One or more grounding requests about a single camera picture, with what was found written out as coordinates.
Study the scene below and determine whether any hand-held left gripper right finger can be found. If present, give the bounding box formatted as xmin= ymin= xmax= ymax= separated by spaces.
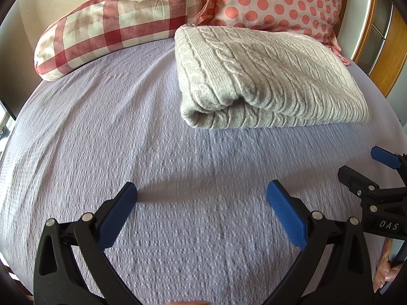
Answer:
xmin=264 ymin=180 xmax=380 ymax=305

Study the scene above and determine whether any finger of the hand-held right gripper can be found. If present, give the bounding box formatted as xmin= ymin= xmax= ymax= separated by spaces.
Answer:
xmin=337 ymin=165 xmax=382 ymax=201
xmin=371 ymin=146 xmax=407 ymax=170

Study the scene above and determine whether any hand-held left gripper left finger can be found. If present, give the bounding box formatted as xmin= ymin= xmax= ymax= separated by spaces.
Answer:
xmin=33 ymin=182 xmax=141 ymax=305

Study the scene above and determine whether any beige cable-knit sweater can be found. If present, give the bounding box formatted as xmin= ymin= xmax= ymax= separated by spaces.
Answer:
xmin=175 ymin=24 xmax=372 ymax=129

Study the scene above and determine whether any person's right hand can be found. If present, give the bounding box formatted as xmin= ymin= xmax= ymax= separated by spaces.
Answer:
xmin=373 ymin=238 xmax=402 ymax=297

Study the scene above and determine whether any lavender textured bedspread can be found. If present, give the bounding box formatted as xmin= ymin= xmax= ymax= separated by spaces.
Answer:
xmin=0 ymin=36 xmax=407 ymax=305

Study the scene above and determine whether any window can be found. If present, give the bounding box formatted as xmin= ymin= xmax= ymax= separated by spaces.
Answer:
xmin=0 ymin=97 xmax=16 ymax=141

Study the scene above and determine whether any pink polka dot pillow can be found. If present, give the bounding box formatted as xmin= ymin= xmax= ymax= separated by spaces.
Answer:
xmin=191 ymin=0 xmax=350 ymax=66

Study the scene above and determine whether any red checked pillow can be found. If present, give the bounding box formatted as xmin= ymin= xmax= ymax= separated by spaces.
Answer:
xmin=34 ymin=0 xmax=209 ymax=82

